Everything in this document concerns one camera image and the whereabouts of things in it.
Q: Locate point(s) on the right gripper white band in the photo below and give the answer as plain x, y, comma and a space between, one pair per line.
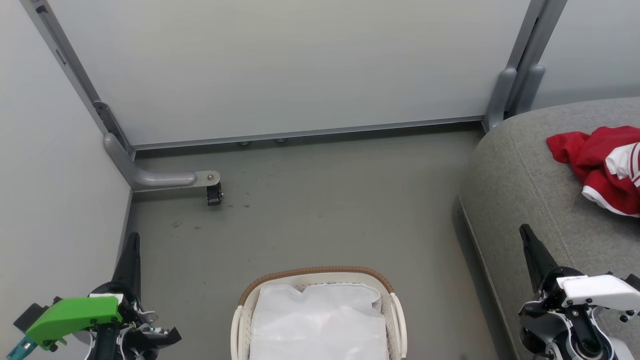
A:
595, 292

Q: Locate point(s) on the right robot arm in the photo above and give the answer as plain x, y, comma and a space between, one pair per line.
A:
585, 349

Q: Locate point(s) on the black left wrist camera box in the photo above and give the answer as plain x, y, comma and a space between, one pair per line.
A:
30, 315

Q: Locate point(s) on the grey partition post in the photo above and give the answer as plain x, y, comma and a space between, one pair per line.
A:
525, 60
70, 70

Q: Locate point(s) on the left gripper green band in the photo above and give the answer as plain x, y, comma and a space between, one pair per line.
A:
75, 315

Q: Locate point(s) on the grey partition support foot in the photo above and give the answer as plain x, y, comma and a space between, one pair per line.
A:
155, 179

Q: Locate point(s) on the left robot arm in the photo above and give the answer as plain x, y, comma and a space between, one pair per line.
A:
115, 352

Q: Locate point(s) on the black caster wheel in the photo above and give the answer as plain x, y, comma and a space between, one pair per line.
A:
214, 195

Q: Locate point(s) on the grey partition bottom rail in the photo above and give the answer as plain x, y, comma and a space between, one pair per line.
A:
300, 134

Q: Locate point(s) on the grey fabric sofa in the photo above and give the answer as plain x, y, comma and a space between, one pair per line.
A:
540, 190

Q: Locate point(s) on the red garment with white trim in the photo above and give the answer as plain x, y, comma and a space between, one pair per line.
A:
597, 165

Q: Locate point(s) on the white laundry basket brown rim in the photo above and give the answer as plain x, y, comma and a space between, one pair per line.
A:
240, 325

